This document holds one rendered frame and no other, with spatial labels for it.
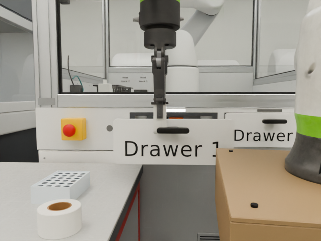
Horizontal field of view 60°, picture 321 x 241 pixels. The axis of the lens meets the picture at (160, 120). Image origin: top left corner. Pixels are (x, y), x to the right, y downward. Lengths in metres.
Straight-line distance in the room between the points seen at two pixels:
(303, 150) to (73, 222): 0.37
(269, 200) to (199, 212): 0.67
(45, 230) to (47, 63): 0.65
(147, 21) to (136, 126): 0.24
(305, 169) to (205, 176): 0.56
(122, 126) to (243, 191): 0.38
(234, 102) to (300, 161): 0.53
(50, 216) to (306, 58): 0.45
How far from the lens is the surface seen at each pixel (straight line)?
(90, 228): 0.52
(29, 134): 1.76
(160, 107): 0.64
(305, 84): 0.45
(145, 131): 0.67
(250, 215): 0.31
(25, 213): 0.61
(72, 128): 0.92
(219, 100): 0.94
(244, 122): 0.94
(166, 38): 0.63
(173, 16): 0.65
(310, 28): 0.45
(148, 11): 0.64
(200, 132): 0.67
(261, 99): 0.97
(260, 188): 0.39
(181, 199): 0.99
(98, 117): 0.96
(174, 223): 1.02
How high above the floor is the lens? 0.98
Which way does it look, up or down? 5 degrees down
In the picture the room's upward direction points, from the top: straight up
